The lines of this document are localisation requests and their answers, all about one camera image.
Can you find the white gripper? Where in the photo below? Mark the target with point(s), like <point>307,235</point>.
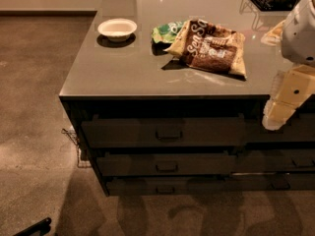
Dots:
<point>300,36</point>

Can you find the dark grey top drawer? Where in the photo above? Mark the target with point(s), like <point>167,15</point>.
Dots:
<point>164,132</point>

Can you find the dark grey drawer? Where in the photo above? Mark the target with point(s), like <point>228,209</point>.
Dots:
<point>128,186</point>
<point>165,164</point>
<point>164,132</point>

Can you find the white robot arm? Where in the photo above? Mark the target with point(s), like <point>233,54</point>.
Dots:
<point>298,37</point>

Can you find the right top drawer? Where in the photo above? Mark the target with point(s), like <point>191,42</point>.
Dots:
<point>299,128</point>

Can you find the right middle drawer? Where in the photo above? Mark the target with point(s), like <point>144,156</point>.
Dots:
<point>275,161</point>

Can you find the dark grey bottom drawer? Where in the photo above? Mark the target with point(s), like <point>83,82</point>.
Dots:
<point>128,186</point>

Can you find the right bottom drawer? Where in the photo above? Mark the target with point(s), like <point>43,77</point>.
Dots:
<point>272,182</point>

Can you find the dark grey middle drawer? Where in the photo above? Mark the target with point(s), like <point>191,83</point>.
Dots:
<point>165,164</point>

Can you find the brown snack bag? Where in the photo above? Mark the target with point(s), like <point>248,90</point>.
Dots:
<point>211,48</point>

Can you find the green snack bag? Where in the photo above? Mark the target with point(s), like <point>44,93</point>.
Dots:
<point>167,33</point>

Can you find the dark grey cabinet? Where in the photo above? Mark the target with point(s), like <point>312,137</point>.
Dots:
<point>137,79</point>

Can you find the white bowl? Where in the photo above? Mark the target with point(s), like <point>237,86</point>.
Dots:
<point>117,30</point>

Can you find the black object floor corner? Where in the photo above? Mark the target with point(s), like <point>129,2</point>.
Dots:
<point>38,229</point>

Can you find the wire rack on floor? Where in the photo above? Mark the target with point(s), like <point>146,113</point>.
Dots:
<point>82,158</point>

